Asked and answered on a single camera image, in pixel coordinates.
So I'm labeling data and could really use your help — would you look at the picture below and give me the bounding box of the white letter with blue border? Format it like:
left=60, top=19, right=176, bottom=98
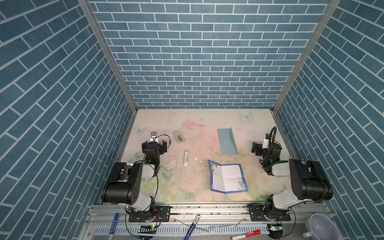
left=208, top=160, right=248, bottom=194

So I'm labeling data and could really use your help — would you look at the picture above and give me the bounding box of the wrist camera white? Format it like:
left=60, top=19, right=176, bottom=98
left=150, top=132, right=159, bottom=143
left=262, top=134, right=270, bottom=149

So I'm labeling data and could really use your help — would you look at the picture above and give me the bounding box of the white glue stick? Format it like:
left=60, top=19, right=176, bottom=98
left=184, top=151, right=189, bottom=167

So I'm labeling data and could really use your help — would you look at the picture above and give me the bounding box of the red marker pen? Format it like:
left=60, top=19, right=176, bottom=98
left=231, top=230, right=262, bottom=240

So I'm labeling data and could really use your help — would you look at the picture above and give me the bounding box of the blue marker pen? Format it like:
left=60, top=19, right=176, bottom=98
left=184, top=215, right=201, bottom=240
left=108, top=213, right=119, bottom=240

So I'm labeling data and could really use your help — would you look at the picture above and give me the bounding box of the teal envelope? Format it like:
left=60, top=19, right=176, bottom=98
left=217, top=128, right=238, bottom=156

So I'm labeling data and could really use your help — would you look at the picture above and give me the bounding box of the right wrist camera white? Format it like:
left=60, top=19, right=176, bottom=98
left=262, top=134, right=270, bottom=149

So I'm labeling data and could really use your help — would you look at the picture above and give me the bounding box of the white cup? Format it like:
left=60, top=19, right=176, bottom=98
left=303, top=214, right=340, bottom=240

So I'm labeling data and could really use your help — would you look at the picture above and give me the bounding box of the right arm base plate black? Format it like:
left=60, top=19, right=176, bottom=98
left=246, top=203, right=291, bottom=222

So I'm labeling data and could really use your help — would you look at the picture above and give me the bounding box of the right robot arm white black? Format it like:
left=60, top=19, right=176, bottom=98
left=247, top=142, right=333, bottom=222

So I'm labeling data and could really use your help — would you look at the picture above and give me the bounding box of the aluminium mounting rail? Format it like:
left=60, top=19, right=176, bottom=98
left=85, top=202, right=331, bottom=226

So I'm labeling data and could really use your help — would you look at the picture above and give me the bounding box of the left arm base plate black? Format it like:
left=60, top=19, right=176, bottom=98
left=127, top=206, right=171, bottom=223

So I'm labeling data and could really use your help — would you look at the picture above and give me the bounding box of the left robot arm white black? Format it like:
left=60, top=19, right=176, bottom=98
left=101, top=140, right=169, bottom=215

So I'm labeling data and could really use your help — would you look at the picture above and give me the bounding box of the blue marker pen left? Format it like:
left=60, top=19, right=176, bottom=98
left=108, top=213, right=119, bottom=240

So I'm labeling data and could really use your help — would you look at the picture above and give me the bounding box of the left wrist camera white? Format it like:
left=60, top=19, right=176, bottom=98
left=150, top=132, right=159, bottom=143

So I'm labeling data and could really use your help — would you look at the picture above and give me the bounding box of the blue marker pen centre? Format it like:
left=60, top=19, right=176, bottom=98
left=184, top=215, right=201, bottom=240

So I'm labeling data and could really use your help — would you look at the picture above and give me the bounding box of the white slotted cable duct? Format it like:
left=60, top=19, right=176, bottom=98
left=93, top=224, right=271, bottom=237

